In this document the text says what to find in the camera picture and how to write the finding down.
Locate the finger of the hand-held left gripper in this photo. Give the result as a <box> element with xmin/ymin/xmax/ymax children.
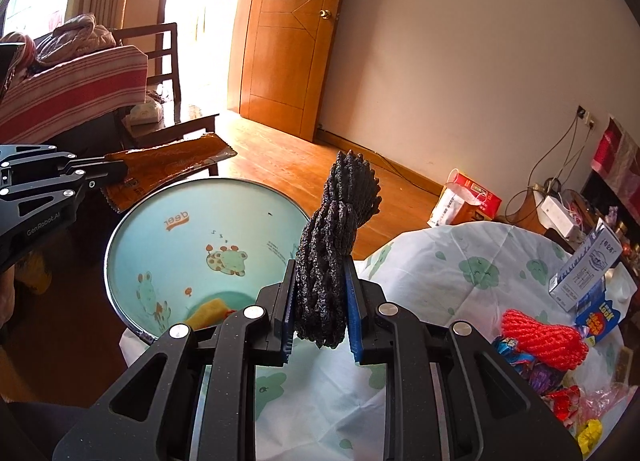
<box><xmin>0</xmin><ymin>143</ymin><xmax>129</xmax><ymax>180</ymax></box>
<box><xmin>0</xmin><ymin>179</ymin><xmax>110</xmax><ymax>222</ymax></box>

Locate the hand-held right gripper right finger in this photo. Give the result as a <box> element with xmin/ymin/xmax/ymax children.
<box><xmin>344</xmin><ymin>261</ymin><xmax>583</xmax><ymax>461</ymax></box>

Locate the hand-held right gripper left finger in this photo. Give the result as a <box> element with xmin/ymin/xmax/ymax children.
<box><xmin>52</xmin><ymin>258</ymin><xmax>297</xmax><ymax>461</ymax></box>

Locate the black foam net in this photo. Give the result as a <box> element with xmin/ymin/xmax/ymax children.
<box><xmin>292</xmin><ymin>150</ymin><xmax>384</xmax><ymax>350</ymax></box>

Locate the orange snack wrapper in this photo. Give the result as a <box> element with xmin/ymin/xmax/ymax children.
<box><xmin>102</xmin><ymin>132</ymin><xmax>239</xmax><ymax>214</ymax></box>

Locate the light blue cartoon trash bin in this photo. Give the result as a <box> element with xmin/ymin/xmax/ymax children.
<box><xmin>104</xmin><ymin>177</ymin><xmax>313</xmax><ymax>348</ymax></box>

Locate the yellow plastic bag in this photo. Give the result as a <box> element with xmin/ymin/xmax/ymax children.
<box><xmin>15</xmin><ymin>251</ymin><xmax>54</xmax><ymax>295</ymax></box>

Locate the red white striped cover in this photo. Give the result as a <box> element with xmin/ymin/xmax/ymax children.
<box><xmin>0</xmin><ymin>43</ymin><xmax>149</xmax><ymax>144</ymax></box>

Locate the yellow wrapper in bin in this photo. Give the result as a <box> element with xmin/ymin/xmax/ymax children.
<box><xmin>187</xmin><ymin>297</ymin><xmax>237</xmax><ymax>332</ymax></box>

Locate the tissue pack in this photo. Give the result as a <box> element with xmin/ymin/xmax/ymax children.
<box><xmin>122</xmin><ymin>100</ymin><xmax>164</xmax><ymax>130</ymax></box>

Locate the white green printed tablecloth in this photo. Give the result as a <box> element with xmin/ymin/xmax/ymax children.
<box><xmin>120</xmin><ymin>221</ymin><xmax>626</xmax><ymax>461</ymax></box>

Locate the reddish cloth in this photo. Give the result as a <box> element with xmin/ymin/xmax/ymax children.
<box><xmin>0</xmin><ymin>31</ymin><xmax>39</xmax><ymax>84</ymax></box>

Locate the pink quilted jacket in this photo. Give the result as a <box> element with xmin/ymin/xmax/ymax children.
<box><xmin>35</xmin><ymin>13</ymin><xmax>119</xmax><ymax>66</ymax></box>

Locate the dark wooden chair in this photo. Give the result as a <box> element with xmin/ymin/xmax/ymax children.
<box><xmin>112</xmin><ymin>22</ymin><xmax>221</xmax><ymax>176</ymax></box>

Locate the blue shiny wrapper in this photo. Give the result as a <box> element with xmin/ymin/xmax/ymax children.
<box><xmin>491</xmin><ymin>336</ymin><xmax>527</xmax><ymax>366</ymax></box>

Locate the red gift box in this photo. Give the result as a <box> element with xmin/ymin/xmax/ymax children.
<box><xmin>452</xmin><ymin>170</ymin><xmax>503</xmax><ymax>222</ymax></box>

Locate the red foam net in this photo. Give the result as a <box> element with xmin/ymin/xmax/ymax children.
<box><xmin>500</xmin><ymin>309</ymin><xmax>590</xmax><ymax>373</ymax></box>

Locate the red wrapper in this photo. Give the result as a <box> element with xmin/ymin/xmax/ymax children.
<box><xmin>542</xmin><ymin>385</ymin><xmax>584</xmax><ymax>429</ymax></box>

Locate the white device box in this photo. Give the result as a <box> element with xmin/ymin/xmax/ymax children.
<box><xmin>540</xmin><ymin>194</ymin><xmax>582</xmax><ymax>238</ymax></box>

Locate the blue and white box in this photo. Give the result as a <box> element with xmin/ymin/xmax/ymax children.
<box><xmin>548</xmin><ymin>218</ymin><xmax>623</xmax><ymax>313</ymax></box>

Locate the wooden door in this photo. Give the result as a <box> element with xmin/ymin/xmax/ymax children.
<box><xmin>239</xmin><ymin>0</ymin><xmax>354</xmax><ymax>142</ymax></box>

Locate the pink plastic bag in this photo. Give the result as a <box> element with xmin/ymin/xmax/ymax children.
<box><xmin>575</xmin><ymin>377</ymin><xmax>632</xmax><ymax>423</ymax></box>

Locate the bright yellow wrapper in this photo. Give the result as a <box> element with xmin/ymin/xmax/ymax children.
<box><xmin>575</xmin><ymin>418</ymin><xmax>604</xmax><ymax>448</ymax></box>

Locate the white plastic container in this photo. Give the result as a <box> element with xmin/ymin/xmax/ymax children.
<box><xmin>606</xmin><ymin>261</ymin><xmax>637</xmax><ymax>303</ymax></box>

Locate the red printed cloth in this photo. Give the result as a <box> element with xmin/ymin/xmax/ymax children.
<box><xmin>590</xmin><ymin>115</ymin><xmax>640</xmax><ymax>194</ymax></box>

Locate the black floor cable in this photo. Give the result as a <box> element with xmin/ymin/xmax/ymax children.
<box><xmin>316</xmin><ymin>123</ymin><xmax>447</xmax><ymax>188</ymax></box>

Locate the black power cable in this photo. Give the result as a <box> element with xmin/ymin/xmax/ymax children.
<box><xmin>504</xmin><ymin>116</ymin><xmax>593</xmax><ymax>222</ymax></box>

